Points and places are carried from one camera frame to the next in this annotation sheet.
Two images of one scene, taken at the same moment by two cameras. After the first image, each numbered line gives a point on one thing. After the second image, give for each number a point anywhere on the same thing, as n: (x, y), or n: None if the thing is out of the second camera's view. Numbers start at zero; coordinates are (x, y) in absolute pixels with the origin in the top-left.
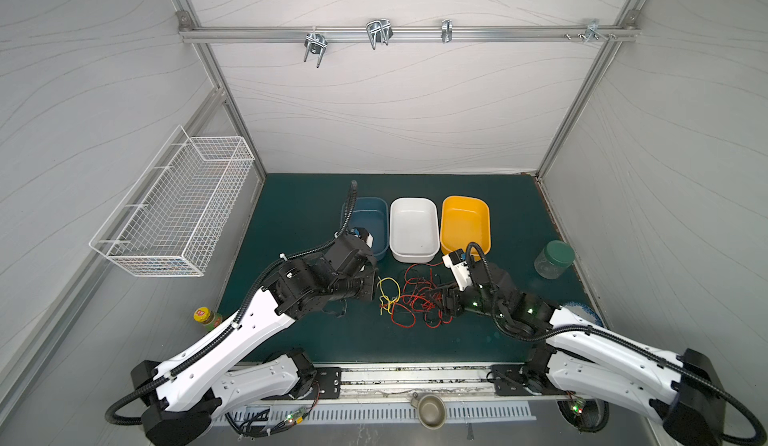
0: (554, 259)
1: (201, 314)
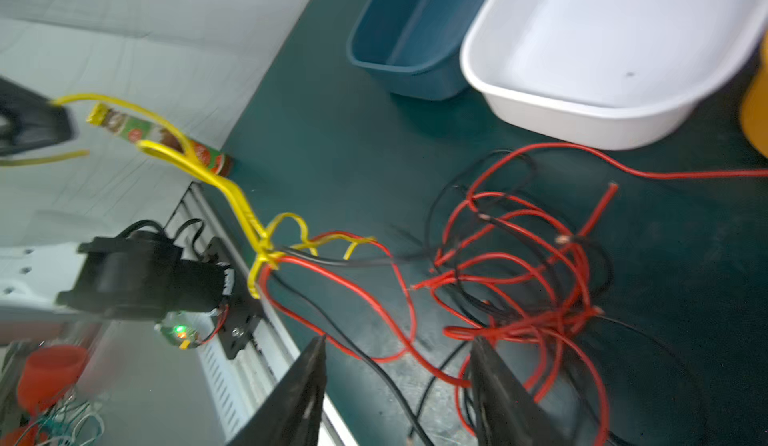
0: None
1: (134, 129)
